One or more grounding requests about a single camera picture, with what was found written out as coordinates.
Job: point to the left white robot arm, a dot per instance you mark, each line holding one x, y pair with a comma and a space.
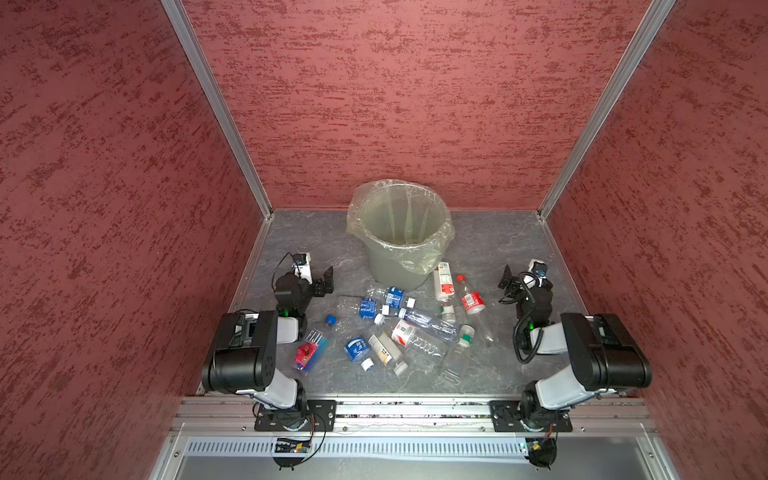
242, 358

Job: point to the slim clear blue bottle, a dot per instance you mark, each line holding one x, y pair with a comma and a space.
434, 325

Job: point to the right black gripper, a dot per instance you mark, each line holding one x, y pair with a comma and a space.
516, 285

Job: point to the white slotted cable duct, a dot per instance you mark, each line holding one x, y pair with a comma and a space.
505, 450

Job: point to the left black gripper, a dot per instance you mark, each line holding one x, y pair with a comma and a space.
317, 285

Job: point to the blue label bottle upper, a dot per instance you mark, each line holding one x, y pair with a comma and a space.
392, 297

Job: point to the yellow label clear bottle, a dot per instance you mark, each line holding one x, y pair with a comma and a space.
388, 353

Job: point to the aluminium corner post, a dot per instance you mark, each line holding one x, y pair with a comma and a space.
646, 31
184, 31

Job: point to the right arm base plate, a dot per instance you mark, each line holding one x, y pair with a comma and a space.
510, 416

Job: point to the green cap clear bottle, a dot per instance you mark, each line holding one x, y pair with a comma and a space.
455, 363

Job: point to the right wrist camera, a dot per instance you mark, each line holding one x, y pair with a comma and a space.
536, 274

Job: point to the right aluminium corner post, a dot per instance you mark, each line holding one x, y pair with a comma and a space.
646, 31

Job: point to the white label square bottle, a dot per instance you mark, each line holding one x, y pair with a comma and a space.
444, 291

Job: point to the blue label bottle left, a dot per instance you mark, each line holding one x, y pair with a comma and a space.
361, 309

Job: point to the clear plastic bin liner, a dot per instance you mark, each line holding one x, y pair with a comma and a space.
414, 252

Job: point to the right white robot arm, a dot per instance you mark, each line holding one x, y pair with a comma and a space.
604, 359

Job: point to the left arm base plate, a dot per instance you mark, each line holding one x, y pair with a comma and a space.
312, 415

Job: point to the green plastic waste bin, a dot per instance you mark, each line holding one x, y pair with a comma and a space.
393, 264

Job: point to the Fiji bottle blue cap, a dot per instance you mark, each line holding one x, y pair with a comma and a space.
315, 343

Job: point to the left aluminium corner post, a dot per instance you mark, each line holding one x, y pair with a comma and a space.
184, 31

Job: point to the small blue label bottle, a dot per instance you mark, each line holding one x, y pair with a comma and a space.
358, 351

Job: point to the red label cola bottle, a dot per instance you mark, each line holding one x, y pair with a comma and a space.
475, 308

